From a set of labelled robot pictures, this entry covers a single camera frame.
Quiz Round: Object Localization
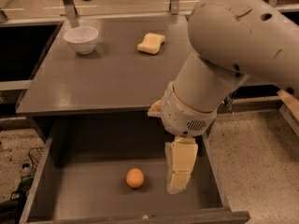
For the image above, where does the metal bracket left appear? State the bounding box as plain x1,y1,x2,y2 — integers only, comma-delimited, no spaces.
63,0,78,20

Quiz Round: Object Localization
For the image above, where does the open grey top drawer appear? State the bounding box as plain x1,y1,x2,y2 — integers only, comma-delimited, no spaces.
21,112,249,224

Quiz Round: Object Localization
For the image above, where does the white ceramic bowl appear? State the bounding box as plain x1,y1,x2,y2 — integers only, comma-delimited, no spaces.
64,26,99,54

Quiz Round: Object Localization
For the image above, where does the yellow sponge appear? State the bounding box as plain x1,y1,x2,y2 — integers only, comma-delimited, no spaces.
137,33,165,55

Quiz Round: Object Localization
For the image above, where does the orange fruit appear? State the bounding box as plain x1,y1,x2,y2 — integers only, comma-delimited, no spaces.
126,168,145,189

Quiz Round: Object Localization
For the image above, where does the grey cabinet counter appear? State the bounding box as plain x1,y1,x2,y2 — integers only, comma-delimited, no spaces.
17,14,191,119

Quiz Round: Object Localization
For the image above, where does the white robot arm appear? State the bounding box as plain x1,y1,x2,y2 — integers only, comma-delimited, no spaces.
149,0,299,194

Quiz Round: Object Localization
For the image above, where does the metal clamp under rail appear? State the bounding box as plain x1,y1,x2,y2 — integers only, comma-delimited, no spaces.
223,91,236,114

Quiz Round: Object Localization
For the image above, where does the black wire basket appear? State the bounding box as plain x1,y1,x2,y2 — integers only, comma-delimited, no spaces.
28,147,44,169

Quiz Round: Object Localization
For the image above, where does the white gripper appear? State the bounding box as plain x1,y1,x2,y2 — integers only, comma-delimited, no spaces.
148,82,217,194

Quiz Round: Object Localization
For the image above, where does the green bottle on floor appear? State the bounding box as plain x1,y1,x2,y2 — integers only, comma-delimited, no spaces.
10,163,34,201

